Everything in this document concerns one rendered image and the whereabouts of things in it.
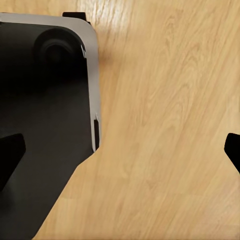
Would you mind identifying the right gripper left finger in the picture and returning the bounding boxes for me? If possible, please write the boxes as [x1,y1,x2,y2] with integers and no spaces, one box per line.
[0,133,26,193]

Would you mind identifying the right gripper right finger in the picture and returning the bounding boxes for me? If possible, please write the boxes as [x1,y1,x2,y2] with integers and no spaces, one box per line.
[224,133,240,172]

